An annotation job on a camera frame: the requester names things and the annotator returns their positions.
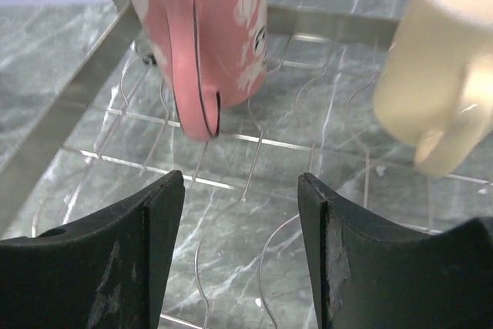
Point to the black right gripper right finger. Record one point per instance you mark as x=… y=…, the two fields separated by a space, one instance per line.
x=368 y=272

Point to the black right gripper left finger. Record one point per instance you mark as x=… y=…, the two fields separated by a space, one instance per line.
x=106 y=270

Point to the cream yellow mug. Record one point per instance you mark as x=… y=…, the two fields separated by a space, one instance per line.
x=435 y=89

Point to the red mug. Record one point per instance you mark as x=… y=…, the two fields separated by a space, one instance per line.
x=212 y=54

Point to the metal two-tier dish rack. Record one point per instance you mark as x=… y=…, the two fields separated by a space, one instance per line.
x=86 y=120

